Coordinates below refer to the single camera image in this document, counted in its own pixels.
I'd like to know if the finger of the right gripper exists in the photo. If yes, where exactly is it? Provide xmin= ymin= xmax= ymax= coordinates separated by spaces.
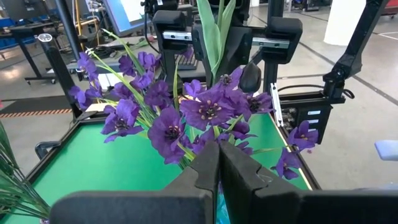
xmin=262 ymin=17 xmax=303 ymax=94
xmin=152 ymin=10 xmax=192 ymax=91

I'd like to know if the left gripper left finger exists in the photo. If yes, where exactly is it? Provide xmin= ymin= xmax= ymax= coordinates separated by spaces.
xmin=49 ymin=141 xmax=220 ymax=224

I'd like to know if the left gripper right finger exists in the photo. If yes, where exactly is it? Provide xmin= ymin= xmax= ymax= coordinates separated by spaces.
xmin=220 ymin=141 xmax=398 ymax=224

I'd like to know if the black artificial tulip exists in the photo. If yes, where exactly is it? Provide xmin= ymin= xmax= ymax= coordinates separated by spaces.
xmin=195 ymin=0 xmax=263 ymax=94

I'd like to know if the purple artificial flower bunch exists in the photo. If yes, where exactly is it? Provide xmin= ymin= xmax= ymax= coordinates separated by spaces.
xmin=67 ymin=28 xmax=164 ymax=144
xmin=147 ymin=67 xmax=320 ymax=182

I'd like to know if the red artificial flower bunch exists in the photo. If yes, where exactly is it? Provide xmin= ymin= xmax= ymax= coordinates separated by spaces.
xmin=0 ymin=119 xmax=52 ymax=222

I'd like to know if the blue cut glass vase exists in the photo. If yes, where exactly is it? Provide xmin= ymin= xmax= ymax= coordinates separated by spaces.
xmin=215 ymin=182 xmax=231 ymax=224

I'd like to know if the black keyboard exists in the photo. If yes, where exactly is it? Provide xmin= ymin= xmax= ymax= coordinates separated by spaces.
xmin=175 ymin=53 xmax=200 ymax=72

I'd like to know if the laptop on side desk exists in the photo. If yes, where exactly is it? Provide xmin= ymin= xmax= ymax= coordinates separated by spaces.
xmin=101 ymin=0 xmax=150 ymax=37

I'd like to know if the white round pillar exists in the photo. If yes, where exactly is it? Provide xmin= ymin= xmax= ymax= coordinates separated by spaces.
xmin=323 ymin=0 xmax=367 ymax=47

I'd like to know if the green table mat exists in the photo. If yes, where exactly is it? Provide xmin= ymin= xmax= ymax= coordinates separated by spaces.
xmin=0 ymin=112 xmax=313 ymax=224

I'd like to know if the grey desk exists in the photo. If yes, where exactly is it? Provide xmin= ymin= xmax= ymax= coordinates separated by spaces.
xmin=66 ymin=34 xmax=208 ymax=82

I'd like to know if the light blue chair seat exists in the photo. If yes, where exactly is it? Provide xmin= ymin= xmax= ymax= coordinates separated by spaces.
xmin=374 ymin=139 xmax=398 ymax=162

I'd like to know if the black background desk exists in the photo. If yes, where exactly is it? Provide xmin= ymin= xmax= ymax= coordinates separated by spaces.
xmin=0 ymin=21 xmax=58 ymax=85

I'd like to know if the hazard striped floor tape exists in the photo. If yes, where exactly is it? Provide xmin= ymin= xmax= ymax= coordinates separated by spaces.
xmin=0 ymin=108 xmax=73 ymax=119

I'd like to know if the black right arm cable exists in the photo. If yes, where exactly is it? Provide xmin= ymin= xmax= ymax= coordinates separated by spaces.
xmin=277 ymin=83 xmax=356 ymax=100

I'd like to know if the black camera stand pole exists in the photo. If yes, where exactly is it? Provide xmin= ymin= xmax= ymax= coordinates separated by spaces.
xmin=54 ymin=0 xmax=83 ymax=62

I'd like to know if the black table frame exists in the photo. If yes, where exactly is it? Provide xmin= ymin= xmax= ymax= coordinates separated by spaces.
xmin=26 ymin=110 xmax=322 ymax=191

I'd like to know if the black frame post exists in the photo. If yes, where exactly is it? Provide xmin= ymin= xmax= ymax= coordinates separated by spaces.
xmin=36 ymin=32 xmax=83 ymax=121

